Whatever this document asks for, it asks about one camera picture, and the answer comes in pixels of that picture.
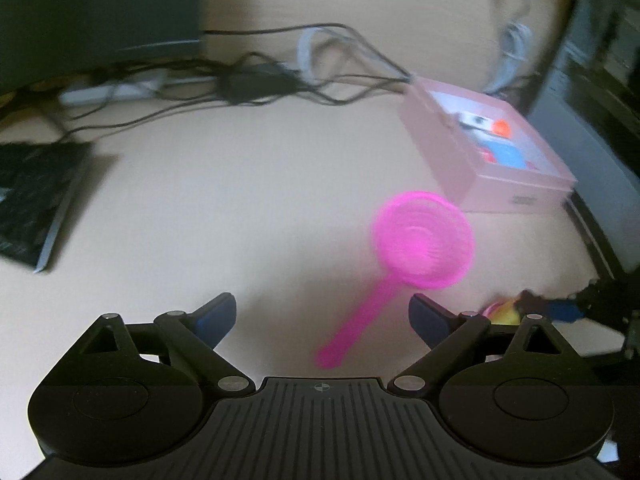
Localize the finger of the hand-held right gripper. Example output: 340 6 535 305
517 288 589 324

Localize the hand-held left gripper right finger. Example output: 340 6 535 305
389 294 568 397

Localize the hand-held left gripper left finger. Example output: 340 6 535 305
75 292 253 397

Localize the yellow toy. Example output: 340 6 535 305
481 300 524 327

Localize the pink plastic strainer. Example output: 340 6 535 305
316 191 475 369

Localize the pink box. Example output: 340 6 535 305
398 75 577 214

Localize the blue toy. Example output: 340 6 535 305
482 140 531 169

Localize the black keyboard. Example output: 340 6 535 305
0 140 96 275

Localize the dark computer case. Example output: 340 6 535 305
527 0 640 282

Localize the black power adapter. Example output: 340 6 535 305
219 63 302 104

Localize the white power strip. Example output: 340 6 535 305
58 70 169 107

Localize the dark monitor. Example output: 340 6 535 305
0 0 209 102

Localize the black cable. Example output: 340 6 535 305
299 77 417 107
202 22 417 84
64 94 227 137

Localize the white cable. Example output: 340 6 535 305
484 19 532 94

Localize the grey cable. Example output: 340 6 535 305
297 27 417 87

